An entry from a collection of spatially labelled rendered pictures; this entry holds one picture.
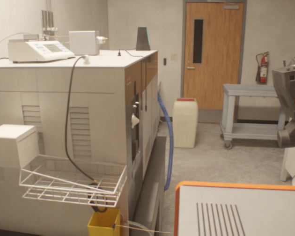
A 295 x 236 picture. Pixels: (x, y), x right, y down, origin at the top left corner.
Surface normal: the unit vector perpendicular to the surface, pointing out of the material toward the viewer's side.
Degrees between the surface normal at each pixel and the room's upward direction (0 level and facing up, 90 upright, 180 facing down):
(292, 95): 88
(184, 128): 93
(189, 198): 0
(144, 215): 0
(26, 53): 87
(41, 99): 90
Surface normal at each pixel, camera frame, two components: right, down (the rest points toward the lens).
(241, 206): 0.00, -0.96
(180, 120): -0.13, 0.34
